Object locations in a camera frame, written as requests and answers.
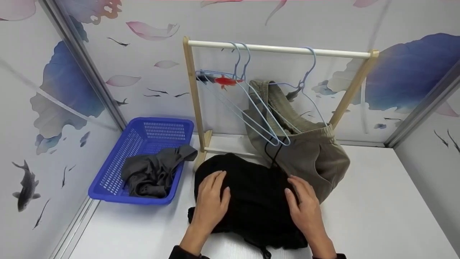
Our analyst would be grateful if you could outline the person's right hand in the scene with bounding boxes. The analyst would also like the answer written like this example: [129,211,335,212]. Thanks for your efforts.
[285,175,327,246]

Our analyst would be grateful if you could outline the person's left hand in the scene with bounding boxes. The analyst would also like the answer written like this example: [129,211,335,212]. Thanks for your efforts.
[188,171,231,238]

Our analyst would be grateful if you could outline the black garment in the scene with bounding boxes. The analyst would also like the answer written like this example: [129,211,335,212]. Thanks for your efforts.
[187,153,309,259]

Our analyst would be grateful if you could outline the person's left forearm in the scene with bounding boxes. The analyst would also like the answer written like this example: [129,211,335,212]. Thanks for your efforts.
[169,226,210,259]

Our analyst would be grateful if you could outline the person's right forearm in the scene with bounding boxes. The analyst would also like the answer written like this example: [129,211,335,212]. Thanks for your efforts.
[308,230,348,259]

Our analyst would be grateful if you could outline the khaki trousers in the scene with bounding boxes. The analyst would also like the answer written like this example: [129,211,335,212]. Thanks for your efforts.
[244,79,351,204]

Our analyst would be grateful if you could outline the dark grey garment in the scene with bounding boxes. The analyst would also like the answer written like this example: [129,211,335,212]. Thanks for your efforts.
[121,145,198,199]

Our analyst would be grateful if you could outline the blue plastic basket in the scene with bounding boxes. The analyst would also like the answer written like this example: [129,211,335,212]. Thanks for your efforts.
[88,117,195,206]

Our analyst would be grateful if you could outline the wooden clothes rack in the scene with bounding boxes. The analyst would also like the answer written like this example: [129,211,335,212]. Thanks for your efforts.
[182,36,380,172]

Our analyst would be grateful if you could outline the light blue wire hanger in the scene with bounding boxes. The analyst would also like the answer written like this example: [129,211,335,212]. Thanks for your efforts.
[195,42,281,147]
[197,44,291,147]
[269,47,328,127]

